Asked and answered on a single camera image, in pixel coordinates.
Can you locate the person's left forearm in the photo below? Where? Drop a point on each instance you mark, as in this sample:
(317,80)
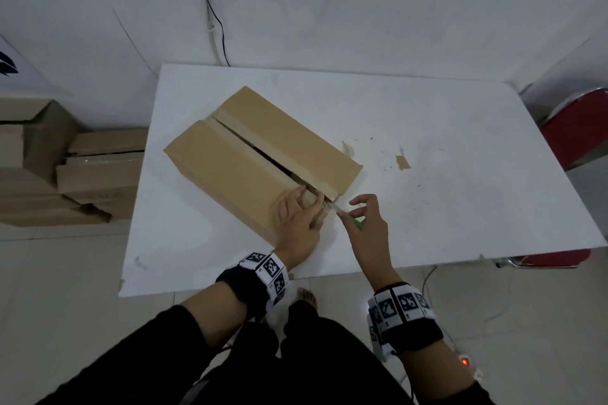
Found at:
(209,314)

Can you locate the white connector with red light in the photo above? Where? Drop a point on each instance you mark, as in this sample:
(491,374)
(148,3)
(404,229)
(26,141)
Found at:
(468,364)

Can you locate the person's left hand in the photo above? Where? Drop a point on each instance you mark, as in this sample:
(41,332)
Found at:
(297,234)

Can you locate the red chair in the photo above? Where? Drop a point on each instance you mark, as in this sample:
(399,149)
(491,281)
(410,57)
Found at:
(579,129)

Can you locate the white recycling symbol sign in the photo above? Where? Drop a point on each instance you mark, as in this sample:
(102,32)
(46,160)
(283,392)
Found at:
(24,72)

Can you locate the person's right forearm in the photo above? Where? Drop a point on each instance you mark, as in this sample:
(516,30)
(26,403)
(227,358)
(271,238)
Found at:
(437,371)

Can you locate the person's black trouser legs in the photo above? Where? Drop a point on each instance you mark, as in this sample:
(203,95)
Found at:
(323,362)

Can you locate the clear tape scrap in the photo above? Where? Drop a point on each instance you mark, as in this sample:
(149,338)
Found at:
(349,149)

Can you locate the stack of boxes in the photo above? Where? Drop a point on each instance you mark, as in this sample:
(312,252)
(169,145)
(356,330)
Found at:
(38,205)

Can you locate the brown tape scrap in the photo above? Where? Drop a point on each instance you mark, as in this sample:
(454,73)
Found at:
(403,162)

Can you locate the plain brown cardboard box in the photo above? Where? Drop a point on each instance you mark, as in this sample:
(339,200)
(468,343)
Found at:
(223,167)

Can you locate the white table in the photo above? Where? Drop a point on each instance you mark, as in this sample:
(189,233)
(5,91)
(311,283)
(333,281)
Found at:
(475,181)

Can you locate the person's right hand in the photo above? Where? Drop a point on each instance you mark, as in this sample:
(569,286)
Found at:
(373,243)

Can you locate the taped small cardboard box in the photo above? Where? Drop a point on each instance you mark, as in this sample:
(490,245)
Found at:
(100,174)

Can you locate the black marker wrist band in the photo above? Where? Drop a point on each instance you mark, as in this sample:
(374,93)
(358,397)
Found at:
(404,319)
(256,281)

